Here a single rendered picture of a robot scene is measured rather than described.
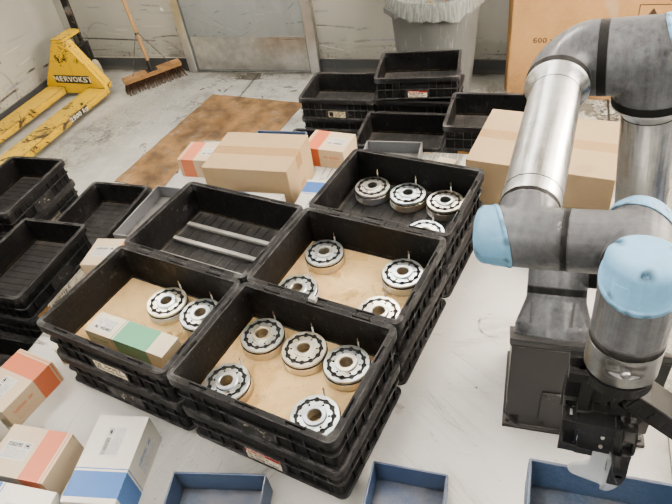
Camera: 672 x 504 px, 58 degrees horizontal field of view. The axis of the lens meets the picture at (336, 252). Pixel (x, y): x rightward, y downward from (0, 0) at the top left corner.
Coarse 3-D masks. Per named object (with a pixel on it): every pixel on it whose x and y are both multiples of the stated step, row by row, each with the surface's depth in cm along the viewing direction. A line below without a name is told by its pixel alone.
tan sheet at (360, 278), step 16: (304, 256) 161; (352, 256) 158; (368, 256) 157; (288, 272) 157; (304, 272) 156; (336, 272) 154; (352, 272) 154; (368, 272) 153; (320, 288) 151; (336, 288) 150; (352, 288) 149; (368, 288) 149; (352, 304) 145; (400, 304) 143
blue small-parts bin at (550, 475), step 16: (528, 464) 78; (544, 464) 78; (560, 464) 77; (528, 480) 76; (544, 480) 81; (560, 480) 80; (576, 480) 79; (624, 480) 75; (640, 480) 75; (528, 496) 75; (544, 496) 81; (560, 496) 81; (576, 496) 81; (592, 496) 80; (608, 496) 79; (624, 496) 78; (640, 496) 77; (656, 496) 76
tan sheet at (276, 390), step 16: (240, 336) 142; (288, 336) 140; (240, 352) 139; (256, 368) 134; (272, 368) 134; (256, 384) 131; (272, 384) 131; (288, 384) 130; (304, 384) 130; (320, 384) 129; (256, 400) 128; (272, 400) 127; (288, 400) 127; (336, 400) 125; (288, 416) 124
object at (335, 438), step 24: (240, 288) 140; (264, 288) 139; (216, 312) 135; (336, 312) 130; (384, 360) 121; (192, 384) 122; (360, 384) 116; (240, 408) 115; (288, 432) 112; (312, 432) 109; (336, 432) 108
